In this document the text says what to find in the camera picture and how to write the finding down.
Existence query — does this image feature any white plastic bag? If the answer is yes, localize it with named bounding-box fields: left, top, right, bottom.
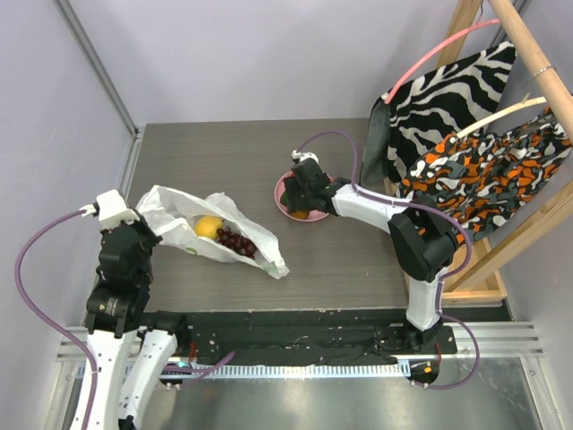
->
left=136, top=185, right=289, bottom=280

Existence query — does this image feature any yellow lemon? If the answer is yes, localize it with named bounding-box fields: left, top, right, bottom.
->
left=193, top=216, right=224, bottom=240

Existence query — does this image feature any purple grape bunch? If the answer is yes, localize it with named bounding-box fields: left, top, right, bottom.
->
left=217, top=228, right=258, bottom=259

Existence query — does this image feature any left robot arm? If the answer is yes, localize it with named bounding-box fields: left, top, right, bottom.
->
left=71, top=217, right=191, bottom=429

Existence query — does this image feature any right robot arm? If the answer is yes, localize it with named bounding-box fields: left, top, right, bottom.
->
left=279, top=158, right=458, bottom=354

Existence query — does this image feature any pink plate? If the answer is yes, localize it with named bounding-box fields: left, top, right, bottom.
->
left=274, top=173, right=329, bottom=223

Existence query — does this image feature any pink hanger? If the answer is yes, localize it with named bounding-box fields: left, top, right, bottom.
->
left=383, top=19, right=500, bottom=105

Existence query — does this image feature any orange camouflage cloth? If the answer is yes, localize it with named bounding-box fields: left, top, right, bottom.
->
left=397, top=107, right=572, bottom=242

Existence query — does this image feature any zebra pattern cloth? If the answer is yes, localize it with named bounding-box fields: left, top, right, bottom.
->
left=359, top=41, right=517, bottom=186

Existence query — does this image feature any wooden clothes rack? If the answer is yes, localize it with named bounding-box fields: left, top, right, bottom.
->
left=383, top=0, right=573, bottom=306

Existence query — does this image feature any aluminium corner profile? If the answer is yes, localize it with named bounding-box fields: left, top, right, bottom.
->
left=52, top=0, right=140, bottom=137

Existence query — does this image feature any cream hanger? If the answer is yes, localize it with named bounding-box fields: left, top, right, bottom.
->
left=456, top=97, right=547, bottom=139

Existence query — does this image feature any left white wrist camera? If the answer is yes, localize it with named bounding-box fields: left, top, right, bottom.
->
left=80, top=189, right=141, bottom=230

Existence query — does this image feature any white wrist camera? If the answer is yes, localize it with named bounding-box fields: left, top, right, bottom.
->
left=80, top=189, right=141, bottom=230
left=291, top=150, right=320, bottom=164

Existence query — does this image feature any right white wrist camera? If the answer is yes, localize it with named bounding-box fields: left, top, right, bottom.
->
left=291, top=150, right=320, bottom=164

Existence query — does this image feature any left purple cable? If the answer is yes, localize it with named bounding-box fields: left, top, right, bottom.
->
left=13, top=210, right=99, bottom=430

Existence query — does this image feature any purple cable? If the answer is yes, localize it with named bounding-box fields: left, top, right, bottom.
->
left=13, top=210, right=99, bottom=430
left=295, top=129, right=482, bottom=390

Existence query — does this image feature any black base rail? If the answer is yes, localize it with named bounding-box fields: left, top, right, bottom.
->
left=175, top=309, right=458, bottom=366

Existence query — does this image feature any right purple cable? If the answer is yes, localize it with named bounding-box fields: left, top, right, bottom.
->
left=295, top=129, right=482, bottom=390

